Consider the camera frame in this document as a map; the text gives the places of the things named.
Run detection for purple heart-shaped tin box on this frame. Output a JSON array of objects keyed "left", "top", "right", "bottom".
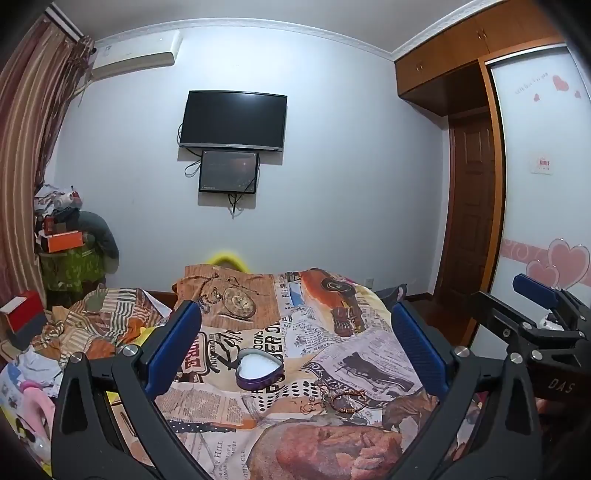
[{"left": 235, "top": 348, "right": 284, "bottom": 391}]

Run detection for pink plush toy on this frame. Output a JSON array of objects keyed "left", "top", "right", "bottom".
[{"left": 19, "top": 381, "right": 55, "bottom": 441}]

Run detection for brown wooden door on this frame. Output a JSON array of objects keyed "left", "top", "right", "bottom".
[{"left": 436, "top": 113, "right": 495, "bottom": 308}]

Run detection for striped patchwork blanket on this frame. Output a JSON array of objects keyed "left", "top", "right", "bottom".
[{"left": 31, "top": 288, "right": 171, "bottom": 366}]

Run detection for red and white box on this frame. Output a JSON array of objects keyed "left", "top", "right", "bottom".
[{"left": 1, "top": 290, "right": 43, "bottom": 333}]

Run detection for newspaper print bed quilt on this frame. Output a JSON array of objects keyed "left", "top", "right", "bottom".
[{"left": 156, "top": 264, "right": 439, "bottom": 479}]

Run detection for green patterned cloth pile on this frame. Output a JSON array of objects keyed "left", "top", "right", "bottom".
[{"left": 39, "top": 246, "right": 105, "bottom": 292}]

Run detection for white wardrobe door with hearts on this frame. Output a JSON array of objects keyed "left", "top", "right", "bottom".
[{"left": 485, "top": 44, "right": 590, "bottom": 325}]

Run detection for orange shoe box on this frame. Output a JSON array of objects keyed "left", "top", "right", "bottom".
[{"left": 40, "top": 231, "right": 84, "bottom": 254}]

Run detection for wooden overhead cabinet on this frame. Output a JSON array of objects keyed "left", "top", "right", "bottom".
[{"left": 394, "top": 1, "right": 560, "bottom": 116}]

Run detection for striped red brown curtain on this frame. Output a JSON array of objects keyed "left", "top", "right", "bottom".
[{"left": 1, "top": 16, "right": 94, "bottom": 303}]

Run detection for wall switch with red sticker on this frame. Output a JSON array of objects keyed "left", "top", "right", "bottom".
[{"left": 530, "top": 157, "right": 553, "bottom": 175}]

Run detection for small black wall monitor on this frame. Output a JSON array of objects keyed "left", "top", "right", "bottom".
[{"left": 198, "top": 150, "right": 259, "bottom": 194}]

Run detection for large black wall television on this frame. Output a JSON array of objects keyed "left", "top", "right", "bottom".
[{"left": 179, "top": 90, "right": 287, "bottom": 151}]

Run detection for white wall air conditioner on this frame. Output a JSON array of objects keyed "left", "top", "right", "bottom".
[{"left": 91, "top": 30, "right": 182, "bottom": 80}]

